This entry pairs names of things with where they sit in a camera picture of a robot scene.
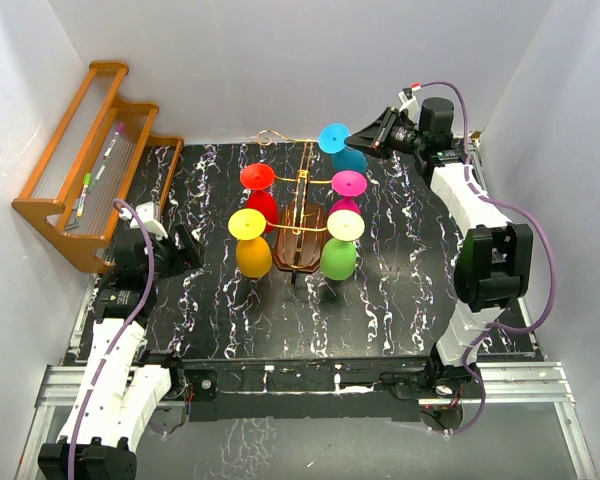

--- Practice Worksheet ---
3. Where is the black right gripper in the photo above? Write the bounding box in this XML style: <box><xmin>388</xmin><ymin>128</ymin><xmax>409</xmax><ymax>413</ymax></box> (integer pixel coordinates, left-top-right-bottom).
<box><xmin>344</xmin><ymin>108</ymin><xmax>426</xmax><ymax>160</ymax></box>

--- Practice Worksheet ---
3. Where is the blue wine glass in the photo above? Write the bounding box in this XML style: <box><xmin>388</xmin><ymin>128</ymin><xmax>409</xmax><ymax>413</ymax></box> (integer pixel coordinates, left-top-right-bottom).
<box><xmin>318</xmin><ymin>123</ymin><xmax>367</xmax><ymax>174</ymax></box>

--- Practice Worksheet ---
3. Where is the magenta wine glass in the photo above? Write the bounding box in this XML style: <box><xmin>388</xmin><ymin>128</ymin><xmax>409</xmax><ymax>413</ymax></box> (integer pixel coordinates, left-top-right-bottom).
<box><xmin>329</xmin><ymin>170</ymin><xmax>367</xmax><ymax>215</ymax></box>

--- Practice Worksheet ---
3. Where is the green wine glass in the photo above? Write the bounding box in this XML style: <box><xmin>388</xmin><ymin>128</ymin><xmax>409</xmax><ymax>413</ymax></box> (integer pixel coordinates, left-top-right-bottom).
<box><xmin>320</xmin><ymin>210</ymin><xmax>365</xmax><ymax>281</ymax></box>

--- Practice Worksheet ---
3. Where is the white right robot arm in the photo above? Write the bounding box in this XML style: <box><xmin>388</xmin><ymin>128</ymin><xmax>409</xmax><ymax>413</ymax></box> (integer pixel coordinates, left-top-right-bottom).
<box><xmin>344</xmin><ymin>92</ymin><xmax>533</xmax><ymax>397</ymax></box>

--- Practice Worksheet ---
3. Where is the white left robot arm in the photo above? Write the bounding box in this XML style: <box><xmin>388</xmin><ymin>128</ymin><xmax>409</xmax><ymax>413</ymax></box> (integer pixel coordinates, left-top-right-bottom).
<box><xmin>37</xmin><ymin>224</ymin><xmax>204</xmax><ymax>479</ymax></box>

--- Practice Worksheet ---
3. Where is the yellow orange wine glass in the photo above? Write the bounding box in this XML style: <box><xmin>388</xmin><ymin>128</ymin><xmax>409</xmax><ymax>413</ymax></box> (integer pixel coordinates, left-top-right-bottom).
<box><xmin>228</xmin><ymin>208</ymin><xmax>273</xmax><ymax>278</ymax></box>

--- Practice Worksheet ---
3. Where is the red wine glass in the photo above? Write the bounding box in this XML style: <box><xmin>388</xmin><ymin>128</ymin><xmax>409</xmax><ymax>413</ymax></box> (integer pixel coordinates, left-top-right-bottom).
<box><xmin>240</xmin><ymin>163</ymin><xmax>278</xmax><ymax>234</ymax></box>

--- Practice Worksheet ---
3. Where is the brown wooden rack base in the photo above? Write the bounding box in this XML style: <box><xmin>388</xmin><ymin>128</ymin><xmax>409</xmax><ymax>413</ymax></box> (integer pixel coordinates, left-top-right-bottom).
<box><xmin>272</xmin><ymin>202</ymin><xmax>328</xmax><ymax>274</ymax></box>

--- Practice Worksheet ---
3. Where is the green capped marker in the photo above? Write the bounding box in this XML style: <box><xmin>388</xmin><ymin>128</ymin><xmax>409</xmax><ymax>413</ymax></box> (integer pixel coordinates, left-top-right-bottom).
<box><xmin>76</xmin><ymin>172</ymin><xmax>92</xmax><ymax>218</ymax></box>

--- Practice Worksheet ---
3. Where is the orange wooden tiered shelf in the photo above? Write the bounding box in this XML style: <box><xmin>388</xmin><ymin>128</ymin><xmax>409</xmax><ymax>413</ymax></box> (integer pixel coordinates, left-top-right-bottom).
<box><xmin>12</xmin><ymin>60</ymin><xmax>184</xmax><ymax>274</ymax></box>

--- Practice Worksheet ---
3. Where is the purple capped marker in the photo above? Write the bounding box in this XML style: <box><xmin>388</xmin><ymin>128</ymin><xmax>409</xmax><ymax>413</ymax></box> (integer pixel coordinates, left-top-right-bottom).
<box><xmin>103</xmin><ymin>122</ymin><xmax>125</xmax><ymax>161</ymax></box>

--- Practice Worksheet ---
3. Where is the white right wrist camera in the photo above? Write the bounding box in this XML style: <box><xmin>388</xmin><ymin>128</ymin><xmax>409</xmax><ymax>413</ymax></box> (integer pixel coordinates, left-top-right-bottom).
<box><xmin>398</xmin><ymin>82</ymin><xmax>421</xmax><ymax>122</ymax></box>

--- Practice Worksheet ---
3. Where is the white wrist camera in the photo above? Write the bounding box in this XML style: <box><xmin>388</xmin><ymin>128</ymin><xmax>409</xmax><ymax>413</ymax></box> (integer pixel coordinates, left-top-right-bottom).
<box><xmin>398</xmin><ymin>82</ymin><xmax>421</xmax><ymax>122</ymax></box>
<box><xmin>120</xmin><ymin>202</ymin><xmax>167</xmax><ymax>240</ymax></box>

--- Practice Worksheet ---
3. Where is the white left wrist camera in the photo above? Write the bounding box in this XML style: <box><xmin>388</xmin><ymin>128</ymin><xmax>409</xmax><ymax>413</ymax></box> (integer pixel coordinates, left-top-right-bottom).
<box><xmin>120</xmin><ymin>202</ymin><xmax>167</xmax><ymax>240</ymax></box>

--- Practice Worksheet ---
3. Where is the gold wire glass rack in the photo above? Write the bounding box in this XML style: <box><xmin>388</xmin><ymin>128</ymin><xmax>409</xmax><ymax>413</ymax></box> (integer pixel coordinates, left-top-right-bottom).
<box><xmin>256</xmin><ymin>130</ymin><xmax>330</xmax><ymax>286</ymax></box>

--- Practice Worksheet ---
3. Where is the aluminium frame rail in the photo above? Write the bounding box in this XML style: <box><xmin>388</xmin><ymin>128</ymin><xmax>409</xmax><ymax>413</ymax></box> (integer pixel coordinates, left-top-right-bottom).
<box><xmin>14</xmin><ymin>362</ymin><xmax>599</xmax><ymax>480</ymax></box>

